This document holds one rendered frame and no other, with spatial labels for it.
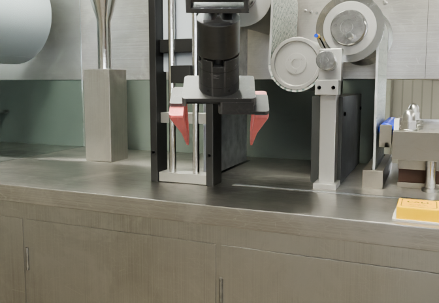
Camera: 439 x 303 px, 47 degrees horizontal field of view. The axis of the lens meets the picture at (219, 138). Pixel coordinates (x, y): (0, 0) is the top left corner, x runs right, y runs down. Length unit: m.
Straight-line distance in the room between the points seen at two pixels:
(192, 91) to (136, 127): 1.05
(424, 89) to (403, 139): 2.81
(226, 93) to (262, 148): 0.88
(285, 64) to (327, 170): 0.26
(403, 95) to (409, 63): 2.40
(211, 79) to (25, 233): 0.74
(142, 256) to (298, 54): 0.57
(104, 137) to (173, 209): 0.55
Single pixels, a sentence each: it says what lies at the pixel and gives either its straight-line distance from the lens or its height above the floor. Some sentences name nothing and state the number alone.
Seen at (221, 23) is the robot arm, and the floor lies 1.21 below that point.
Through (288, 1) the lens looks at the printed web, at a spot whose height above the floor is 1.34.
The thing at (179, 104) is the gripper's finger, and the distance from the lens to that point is 0.73.
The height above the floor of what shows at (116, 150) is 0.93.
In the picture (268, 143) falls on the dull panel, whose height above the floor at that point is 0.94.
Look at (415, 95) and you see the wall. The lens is 3.91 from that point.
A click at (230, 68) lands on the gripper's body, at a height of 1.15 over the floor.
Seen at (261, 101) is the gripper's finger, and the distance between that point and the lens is 0.73.
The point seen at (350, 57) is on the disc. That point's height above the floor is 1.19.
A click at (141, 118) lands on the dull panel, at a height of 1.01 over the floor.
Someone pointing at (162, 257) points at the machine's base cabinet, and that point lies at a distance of 1.08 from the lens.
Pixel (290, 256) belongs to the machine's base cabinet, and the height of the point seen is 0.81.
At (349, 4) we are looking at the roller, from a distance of 1.17.
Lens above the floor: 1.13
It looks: 6 degrees down
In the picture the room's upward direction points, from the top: straight up
